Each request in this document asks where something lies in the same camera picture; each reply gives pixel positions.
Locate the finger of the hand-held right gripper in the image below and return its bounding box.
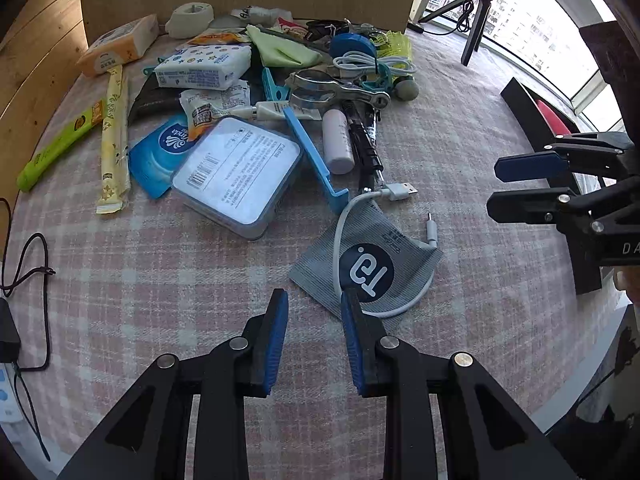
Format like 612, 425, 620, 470
494, 131, 636, 183
486, 175, 640, 233

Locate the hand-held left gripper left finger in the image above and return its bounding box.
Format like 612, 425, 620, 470
57, 287, 290, 480

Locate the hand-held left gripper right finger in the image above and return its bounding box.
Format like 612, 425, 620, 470
340, 290, 581, 480

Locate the red cloth bag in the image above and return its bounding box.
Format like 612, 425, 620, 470
534, 99, 573, 137

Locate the black storage box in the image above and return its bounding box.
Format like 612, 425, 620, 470
500, 77, 626, 196

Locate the grey mask packet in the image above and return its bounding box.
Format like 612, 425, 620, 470
288, 199, 445, 333

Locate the pink plaid tablecloth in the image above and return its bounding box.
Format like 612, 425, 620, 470
10, 20, 626, 480

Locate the dark brown panel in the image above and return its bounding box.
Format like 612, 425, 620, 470
580, 20, 640, 128

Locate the black tripod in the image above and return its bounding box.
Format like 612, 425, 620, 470
417, 0, 503, 66

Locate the black pen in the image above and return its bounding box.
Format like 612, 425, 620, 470
341, 100, 378, 161
347, 110, 387, 192

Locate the blue labelled retail package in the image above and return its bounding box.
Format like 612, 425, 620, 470
171, 115, 303, 241

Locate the yellow shuttlecock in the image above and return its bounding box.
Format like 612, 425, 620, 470
375, 31, 420, 101

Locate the blue phone stand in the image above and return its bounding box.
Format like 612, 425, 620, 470
282, 105, 349, 215

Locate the white pink bottle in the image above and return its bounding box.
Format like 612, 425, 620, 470
321, 109, 357, 175

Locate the blue tissue packet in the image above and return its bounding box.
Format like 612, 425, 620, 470
128, 112, 201, 200

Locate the blue tape roll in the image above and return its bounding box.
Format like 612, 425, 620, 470
329, 33, 378, 61

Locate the large silver metal clip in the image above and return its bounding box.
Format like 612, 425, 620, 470
285, 69, 392, 111

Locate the white ointment tube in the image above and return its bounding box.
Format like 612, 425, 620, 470
227, 101, 321, 122

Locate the white sachet packet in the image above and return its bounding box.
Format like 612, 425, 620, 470
179, 80, 251, 141

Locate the blue clothespin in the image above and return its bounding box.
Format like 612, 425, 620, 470
261, 66, 291, 103

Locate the yellow chopstick wrapper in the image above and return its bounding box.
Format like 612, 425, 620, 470
96, 64, 132, 216

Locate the black power adapter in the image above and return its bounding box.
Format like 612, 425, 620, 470
0, 297, 22, 363

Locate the black foil packet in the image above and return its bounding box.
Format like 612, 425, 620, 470
127, 72, 188, 123

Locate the green cloth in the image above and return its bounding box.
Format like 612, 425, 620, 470
245, 24, 323, 68

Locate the red white snack packet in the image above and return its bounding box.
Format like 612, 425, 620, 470
277, 16, 308, 41

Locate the star print tissue packet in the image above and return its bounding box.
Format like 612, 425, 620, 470
152, 42, 252, 92

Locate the green snack bar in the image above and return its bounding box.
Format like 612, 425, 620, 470
16, 100, 106, 192

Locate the orange snack packet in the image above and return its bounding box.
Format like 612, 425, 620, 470
187, 29, 246, 47

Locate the clear plastic wrapped item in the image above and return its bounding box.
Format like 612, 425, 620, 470
230, 5, 293, 26

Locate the white tape roll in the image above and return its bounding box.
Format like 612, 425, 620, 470
165, 2, 216, 40

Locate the orange white tissue packet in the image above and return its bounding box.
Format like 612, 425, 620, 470
76, 14, 160, 78

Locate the white usb cable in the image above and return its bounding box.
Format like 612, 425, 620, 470
332, 181, 442, 318

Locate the white coiled cable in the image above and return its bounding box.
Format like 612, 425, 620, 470
332, 50, 417, 78

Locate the black cord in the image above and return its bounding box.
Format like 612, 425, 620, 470
0, 197, 57, 372

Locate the black strap loop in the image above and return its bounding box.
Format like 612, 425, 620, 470
305, 17, 351, 41

